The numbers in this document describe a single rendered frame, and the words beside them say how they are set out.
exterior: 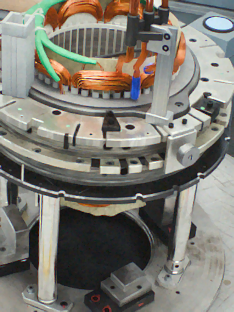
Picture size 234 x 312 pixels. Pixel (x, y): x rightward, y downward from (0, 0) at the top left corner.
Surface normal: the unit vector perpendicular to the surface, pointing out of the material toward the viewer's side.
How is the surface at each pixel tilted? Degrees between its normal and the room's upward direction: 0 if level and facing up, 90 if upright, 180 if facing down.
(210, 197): 0
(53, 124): 0
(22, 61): 90
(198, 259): 0
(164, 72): 90
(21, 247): 90
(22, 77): 90
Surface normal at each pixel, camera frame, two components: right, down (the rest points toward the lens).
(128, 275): 0.07, -0.80
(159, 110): -0.40, 0.52
